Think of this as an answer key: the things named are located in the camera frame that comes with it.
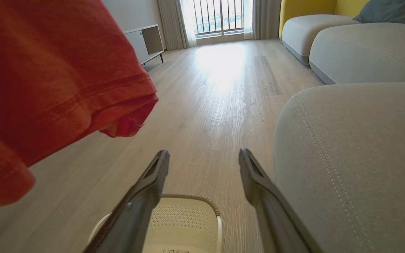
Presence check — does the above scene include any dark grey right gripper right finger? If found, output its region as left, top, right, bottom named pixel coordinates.
left=238, top=148, right=325, bottom=253

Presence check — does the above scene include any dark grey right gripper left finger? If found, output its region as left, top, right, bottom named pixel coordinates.
left=84, top=150, right=171, bottom=253

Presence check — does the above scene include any orange and cream printed t-shirt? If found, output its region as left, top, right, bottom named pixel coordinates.
left=0, top=0, right=159, bottom=206

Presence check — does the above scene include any cream plastic laundry basket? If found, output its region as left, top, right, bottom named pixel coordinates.
left=88, top=194, right=223, bottom=253

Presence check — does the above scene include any grey sofa seat cushion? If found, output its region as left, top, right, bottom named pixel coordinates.
left=281, top=14, right=362, bottom=66
left=309, top=22, right=405, bottom=85
left=273, top=82, right=405, bottom=253

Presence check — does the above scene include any white and wood TV cabinet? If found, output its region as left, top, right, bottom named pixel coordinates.
left=124, top=24, right=165, bottom=66

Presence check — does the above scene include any grey curtain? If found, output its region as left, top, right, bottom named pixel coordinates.
left=252, top=0, right=282, bottom=40
left=157, top=0, right=189, bottom=51

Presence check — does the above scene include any white sheer curtain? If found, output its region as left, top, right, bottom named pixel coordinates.
left=243, top=0, right=254, bottom=40
left=181, top=0, right=198, bottom=48

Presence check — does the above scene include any yellow sofa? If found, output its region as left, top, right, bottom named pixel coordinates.
left=279, top=0, right=405, bottom=37

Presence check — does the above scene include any blue-grey throw pillow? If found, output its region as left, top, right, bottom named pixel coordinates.
left=353, top=0, right=405, bottom=24

